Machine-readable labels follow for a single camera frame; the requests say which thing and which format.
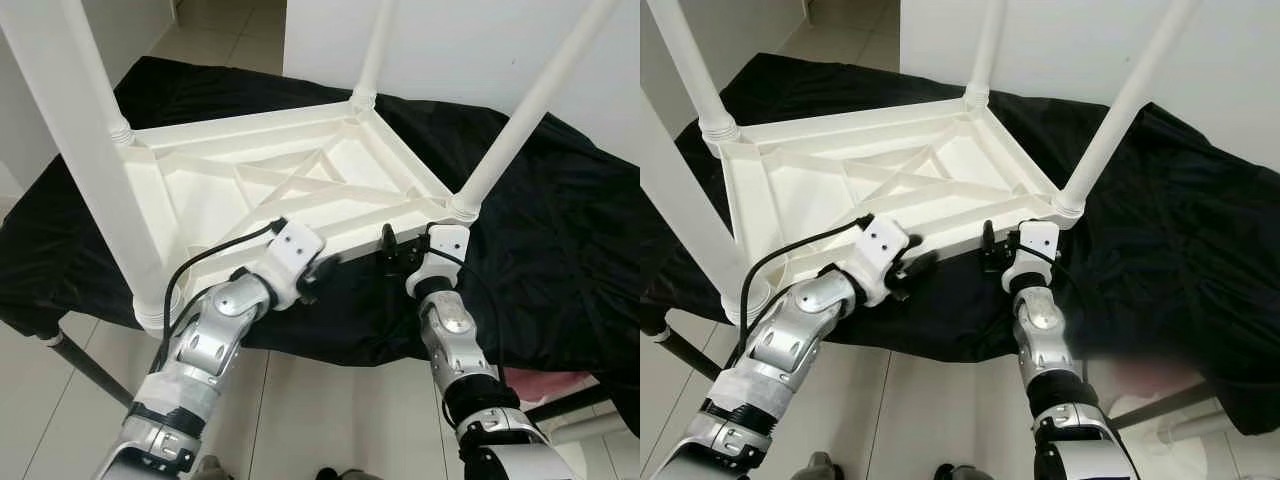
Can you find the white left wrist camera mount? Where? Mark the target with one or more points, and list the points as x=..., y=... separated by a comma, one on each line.
x=290, y=262
x=880, y=258

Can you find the black cloth cover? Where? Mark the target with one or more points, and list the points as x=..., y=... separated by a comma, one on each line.
x=1190, y=250
x=560, y=250

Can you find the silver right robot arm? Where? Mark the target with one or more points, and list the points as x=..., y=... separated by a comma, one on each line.
x=1045, y=340
x=455, y=340

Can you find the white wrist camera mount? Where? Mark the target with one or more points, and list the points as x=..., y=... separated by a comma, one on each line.
x=880, y=258
x=440, y=258
x=1035, y=253
x=290, y=262

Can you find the grey robot left foot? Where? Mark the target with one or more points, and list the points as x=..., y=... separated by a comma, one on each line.
x=822, y=468
x=210, y=470

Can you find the grey robot right foot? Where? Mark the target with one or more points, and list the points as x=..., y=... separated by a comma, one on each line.
x=340, y=474
x=960, y=472

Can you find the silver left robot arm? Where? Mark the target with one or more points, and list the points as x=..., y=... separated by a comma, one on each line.
x=780, y=350
x=200, y=350

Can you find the grey robot foot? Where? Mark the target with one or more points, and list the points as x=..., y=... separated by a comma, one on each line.
x=210, y=470
x=340, y=474
x=822, y=468
x=960, y=472

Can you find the pink soft object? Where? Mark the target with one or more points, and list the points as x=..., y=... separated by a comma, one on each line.
x=1140, y=375
x=545, y=380

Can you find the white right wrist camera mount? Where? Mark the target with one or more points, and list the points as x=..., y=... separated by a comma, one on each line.
x=440, y=258
x=1035, y=253

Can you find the white round stand base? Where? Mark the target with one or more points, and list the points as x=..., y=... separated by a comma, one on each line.
x=1210, y=455

